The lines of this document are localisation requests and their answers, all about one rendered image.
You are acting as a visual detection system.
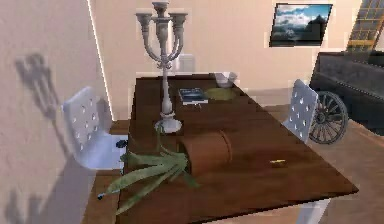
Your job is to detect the framed mountain picture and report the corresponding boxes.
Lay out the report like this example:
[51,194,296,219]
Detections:
[269,3,334,48]

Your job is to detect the brown wooden dining table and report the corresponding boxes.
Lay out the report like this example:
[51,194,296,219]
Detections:
[115,73,360,224]

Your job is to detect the black cart with spoked wheel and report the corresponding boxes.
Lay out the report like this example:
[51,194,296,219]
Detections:
[308,50,384,146]

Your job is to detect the white perforated chair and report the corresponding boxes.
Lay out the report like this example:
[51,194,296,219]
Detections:
[282,78,319,144]
[62,86,129,171]

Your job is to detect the green plant in brown pot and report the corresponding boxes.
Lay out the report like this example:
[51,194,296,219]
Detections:
[97,122,233,216]

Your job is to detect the white wall box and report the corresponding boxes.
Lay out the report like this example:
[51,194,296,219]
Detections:
[178,53,196,73]

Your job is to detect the white bowl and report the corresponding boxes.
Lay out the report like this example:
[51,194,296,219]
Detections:
[214,71,238,89]

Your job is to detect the dark blue book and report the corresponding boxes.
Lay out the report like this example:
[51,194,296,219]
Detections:
[178,87,209,106]

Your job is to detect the yellow framed window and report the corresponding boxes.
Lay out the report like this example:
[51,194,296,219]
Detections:
[346,0,384,53]

